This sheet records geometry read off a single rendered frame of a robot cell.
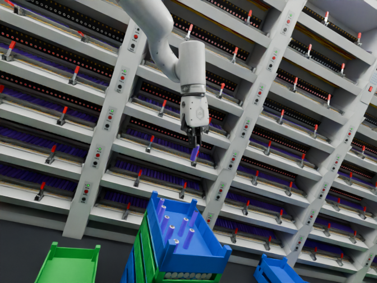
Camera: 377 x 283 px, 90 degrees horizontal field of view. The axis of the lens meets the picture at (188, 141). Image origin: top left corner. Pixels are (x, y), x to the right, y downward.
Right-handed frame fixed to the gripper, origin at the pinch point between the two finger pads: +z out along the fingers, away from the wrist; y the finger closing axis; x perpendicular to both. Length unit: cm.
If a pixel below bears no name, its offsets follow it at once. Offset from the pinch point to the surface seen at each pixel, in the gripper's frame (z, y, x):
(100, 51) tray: -39, -10, 49
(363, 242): 98, 142, -44
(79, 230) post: 49, -25, 62
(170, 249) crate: 24.1, -20.8, -9.8
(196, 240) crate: 34.6, -4.2, -2.6
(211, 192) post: 38, 35, 22
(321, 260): 103, 108, -23
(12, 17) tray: -52, -37, 67
